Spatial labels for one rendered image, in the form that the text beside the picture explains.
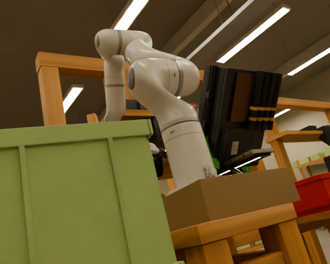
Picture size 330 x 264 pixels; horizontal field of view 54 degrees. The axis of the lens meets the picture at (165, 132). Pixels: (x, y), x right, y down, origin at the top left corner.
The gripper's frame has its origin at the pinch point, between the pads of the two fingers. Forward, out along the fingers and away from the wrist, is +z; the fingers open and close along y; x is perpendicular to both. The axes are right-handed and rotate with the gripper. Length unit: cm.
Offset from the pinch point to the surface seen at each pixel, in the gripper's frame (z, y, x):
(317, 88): 789, 626, -114
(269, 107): 45, -4, -39
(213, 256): -31, -89, -12
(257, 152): 33.6, -22.2, -18.7
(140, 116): -6.5, 29.1, -8.6
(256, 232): 21, -53, 4
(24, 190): -72, -106, -31
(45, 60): -59, 56, -18
